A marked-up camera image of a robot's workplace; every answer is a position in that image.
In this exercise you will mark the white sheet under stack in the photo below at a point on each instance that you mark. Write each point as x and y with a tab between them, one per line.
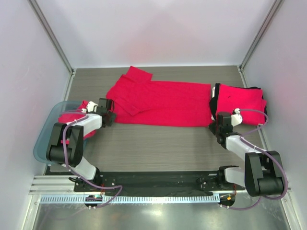
211	104

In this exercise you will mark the left aluminium frame post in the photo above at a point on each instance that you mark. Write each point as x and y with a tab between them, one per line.
42	19

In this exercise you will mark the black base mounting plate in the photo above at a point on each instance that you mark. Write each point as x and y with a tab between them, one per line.
156	183

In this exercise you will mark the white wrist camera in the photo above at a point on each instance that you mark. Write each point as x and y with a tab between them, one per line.
88	106
236	117

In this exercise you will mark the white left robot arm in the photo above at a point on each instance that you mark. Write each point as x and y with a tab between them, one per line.
66	143

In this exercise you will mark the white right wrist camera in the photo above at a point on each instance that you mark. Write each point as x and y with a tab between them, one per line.
236	117

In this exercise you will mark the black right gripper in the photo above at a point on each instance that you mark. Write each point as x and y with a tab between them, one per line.
214	128

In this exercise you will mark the folded red t-shirt on stack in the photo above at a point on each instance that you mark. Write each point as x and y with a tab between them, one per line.
242	105

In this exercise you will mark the right aluminium frame post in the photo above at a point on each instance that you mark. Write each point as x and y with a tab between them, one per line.
261	32

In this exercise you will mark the teal plastic bin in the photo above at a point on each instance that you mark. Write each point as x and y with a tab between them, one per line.
41	145

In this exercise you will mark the white slotted cable duct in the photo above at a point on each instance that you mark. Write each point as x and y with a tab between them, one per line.
97	199

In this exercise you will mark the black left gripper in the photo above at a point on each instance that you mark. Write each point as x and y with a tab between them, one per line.
110	117

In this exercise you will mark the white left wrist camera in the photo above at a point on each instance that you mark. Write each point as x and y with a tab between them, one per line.
88	106

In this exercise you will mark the aluminium frame post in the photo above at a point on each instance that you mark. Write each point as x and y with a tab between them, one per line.
261	32
42	19

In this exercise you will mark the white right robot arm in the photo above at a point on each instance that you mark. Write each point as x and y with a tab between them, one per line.
263	173

